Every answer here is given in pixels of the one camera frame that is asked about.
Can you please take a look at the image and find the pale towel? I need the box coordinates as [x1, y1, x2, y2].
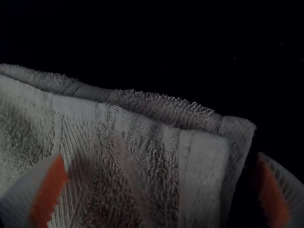
[0, 63, 257, 228]

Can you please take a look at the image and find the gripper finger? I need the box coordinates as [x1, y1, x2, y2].
[257, 151, 304, 228]
[0, 152, 70, 228]

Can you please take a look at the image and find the black mat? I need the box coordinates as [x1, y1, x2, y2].
[0, 0, 304, 228]

